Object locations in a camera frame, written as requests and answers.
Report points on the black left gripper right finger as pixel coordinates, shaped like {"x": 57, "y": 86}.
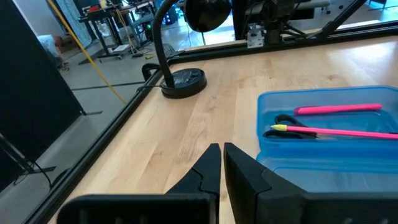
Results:
{"x": 252, "y": 193}

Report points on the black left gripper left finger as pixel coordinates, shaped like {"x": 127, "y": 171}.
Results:
{"x": 202, "y": 186}

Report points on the black scissors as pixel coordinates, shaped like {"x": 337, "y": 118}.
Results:
{"x": 289, "y": 135}

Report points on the blue translucent plastic supply box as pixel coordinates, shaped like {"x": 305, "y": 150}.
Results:
{"x": 311, "y": 149}

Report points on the pink pencil with yellow tip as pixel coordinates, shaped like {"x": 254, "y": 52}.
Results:
{"x": 342, "y": 132}

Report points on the pink highlighter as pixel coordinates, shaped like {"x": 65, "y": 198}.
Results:
{"x": 335, "y": 109}

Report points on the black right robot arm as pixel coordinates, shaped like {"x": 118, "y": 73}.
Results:
{"x": 273, "y": 18}

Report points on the black gooseneck desk lamp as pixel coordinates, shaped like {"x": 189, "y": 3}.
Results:
{"x": 183, "y": 84}

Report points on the black clamp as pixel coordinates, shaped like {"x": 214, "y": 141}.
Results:
{"x": 147, "y": 70}

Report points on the black partition screen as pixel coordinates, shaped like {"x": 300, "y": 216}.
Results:
{"x": 31, "y": 93}

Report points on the black background workbench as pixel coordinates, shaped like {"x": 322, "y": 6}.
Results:
{"x": 102, "y": 14}

